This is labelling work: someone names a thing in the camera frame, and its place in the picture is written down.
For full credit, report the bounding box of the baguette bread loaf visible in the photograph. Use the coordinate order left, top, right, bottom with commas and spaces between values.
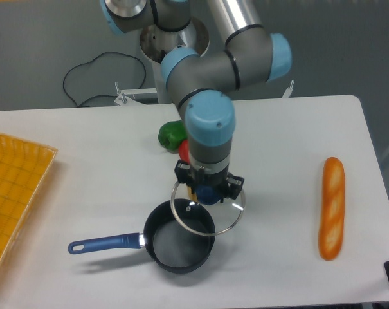
318, 157, 345, 261

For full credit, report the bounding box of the black cable on floor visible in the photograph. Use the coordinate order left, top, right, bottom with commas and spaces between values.
62, 51, 147, 108

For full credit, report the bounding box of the yellow bell pepper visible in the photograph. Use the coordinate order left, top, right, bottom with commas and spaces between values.
186, 186, 198, 203

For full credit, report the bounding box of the red bell pepper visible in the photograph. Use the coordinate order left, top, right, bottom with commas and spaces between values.
178, 139, 190, 164

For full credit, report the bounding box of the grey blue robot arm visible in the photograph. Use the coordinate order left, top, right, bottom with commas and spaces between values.
100, 1, 292, 205

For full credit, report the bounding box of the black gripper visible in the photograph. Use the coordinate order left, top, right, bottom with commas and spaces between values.
174, 160, 244, 203

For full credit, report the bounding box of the green bell pepper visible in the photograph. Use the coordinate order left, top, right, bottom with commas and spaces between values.
158, 120, 187, 151

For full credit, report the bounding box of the blue saucepan with handle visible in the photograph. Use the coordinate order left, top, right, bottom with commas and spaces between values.
68, 198, 215, 274

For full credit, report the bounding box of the glass lid blue knob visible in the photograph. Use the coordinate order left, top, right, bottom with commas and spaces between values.
170, 181, 246, 237

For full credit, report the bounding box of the yellow woven basket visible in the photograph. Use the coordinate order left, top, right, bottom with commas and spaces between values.
0, 133, 58, 268

